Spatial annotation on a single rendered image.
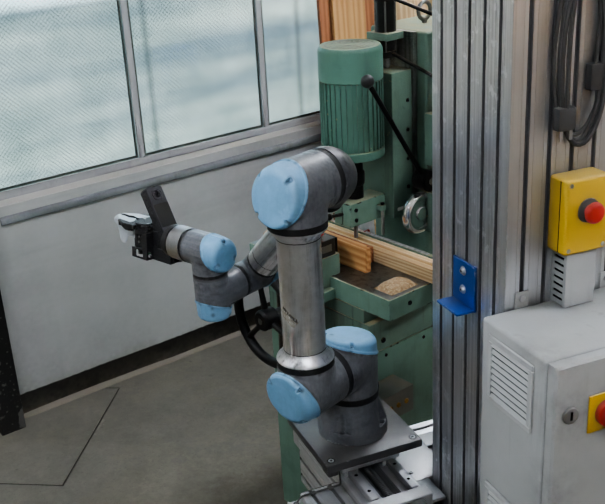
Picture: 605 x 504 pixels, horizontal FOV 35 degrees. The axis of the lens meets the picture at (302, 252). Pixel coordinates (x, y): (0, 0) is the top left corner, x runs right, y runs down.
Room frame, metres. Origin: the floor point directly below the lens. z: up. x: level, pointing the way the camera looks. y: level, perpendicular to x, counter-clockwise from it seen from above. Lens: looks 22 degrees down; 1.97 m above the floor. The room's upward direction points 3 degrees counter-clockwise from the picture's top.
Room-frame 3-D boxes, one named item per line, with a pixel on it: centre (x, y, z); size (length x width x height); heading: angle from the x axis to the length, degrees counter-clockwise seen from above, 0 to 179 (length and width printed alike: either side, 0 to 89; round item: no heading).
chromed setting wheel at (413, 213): (2.57, -0.34, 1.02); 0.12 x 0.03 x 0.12; 129
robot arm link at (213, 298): (1.89, 0.19, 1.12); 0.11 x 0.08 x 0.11; 137
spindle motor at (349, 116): (2.58, -0.16, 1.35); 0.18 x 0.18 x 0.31
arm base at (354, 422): (1.80, -0.09, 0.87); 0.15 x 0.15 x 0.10
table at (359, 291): (2.52, -0.07, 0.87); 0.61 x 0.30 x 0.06; 39
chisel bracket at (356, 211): (2.59, -0.18, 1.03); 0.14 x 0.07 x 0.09; 129
